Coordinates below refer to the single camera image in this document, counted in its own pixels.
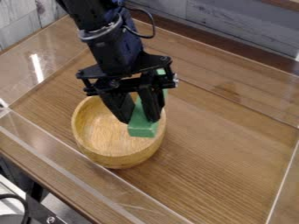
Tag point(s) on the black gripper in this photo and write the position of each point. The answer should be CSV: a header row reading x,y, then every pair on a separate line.
x,y
120,57

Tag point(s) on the green rectangular block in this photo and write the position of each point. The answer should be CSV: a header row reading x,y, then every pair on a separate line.
x,y
139,126

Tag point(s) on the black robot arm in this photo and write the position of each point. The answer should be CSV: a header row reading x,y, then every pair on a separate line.
x,y
92,13

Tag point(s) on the brown wooden bowl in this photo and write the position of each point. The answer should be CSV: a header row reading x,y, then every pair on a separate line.
x,y
103,138

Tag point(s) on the clear acrylic tray wall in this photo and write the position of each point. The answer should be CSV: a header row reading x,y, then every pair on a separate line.
x,y
89,188

